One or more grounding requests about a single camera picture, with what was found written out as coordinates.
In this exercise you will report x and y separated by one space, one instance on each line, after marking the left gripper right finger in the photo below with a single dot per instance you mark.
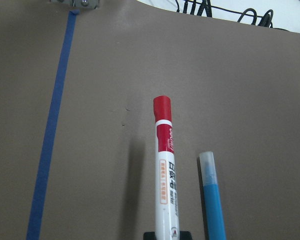
185 235

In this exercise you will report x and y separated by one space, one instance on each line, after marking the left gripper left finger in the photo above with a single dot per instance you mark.
149 235

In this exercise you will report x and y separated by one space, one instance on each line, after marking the red whiteboard marker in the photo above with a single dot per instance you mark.
167 226

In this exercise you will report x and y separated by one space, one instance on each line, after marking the blue marker pen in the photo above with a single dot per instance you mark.
212 200

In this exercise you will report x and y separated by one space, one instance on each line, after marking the brown paper table mat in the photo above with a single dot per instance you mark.
234 90

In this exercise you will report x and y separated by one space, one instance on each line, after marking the aluminium frame post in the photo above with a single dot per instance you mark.
86 4

